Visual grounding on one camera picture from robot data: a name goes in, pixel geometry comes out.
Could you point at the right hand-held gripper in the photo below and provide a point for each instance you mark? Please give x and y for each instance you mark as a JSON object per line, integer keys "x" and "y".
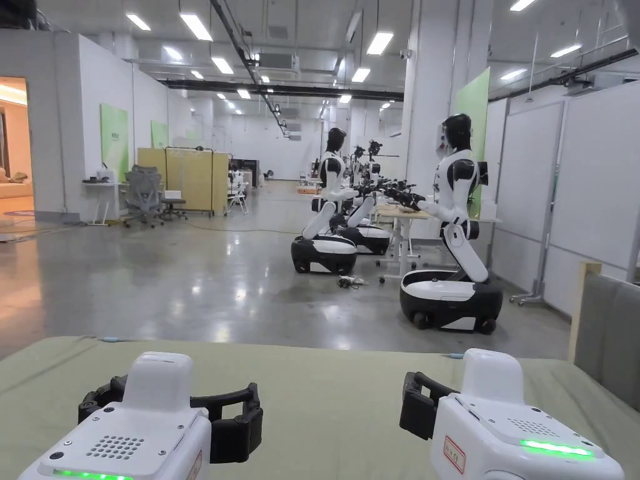
{"x": 500, "y": 430}

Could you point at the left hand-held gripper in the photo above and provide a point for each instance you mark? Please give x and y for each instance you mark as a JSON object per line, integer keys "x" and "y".
{"x": 125, "y": 440}

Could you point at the bed with pale green sheet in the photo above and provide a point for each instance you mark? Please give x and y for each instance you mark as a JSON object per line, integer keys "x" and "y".
{"x": 320, "y": 395}

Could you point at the white and black humanoid robot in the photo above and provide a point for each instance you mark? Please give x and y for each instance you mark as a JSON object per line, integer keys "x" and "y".
{"x": 372, "y": 235}
{"x": 331, "y": 170}
{"x": 457, "y": 175}

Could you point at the grey padded headboard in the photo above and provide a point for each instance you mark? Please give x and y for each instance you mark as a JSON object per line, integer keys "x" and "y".
{"x": 607, "y": 325}

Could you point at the yellow folding screen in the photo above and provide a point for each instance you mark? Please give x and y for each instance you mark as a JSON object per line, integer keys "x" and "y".
{"x": 192, "y": 180}

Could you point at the beige sofa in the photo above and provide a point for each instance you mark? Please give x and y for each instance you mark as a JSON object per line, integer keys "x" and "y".
{"x": 15, "y": 187}

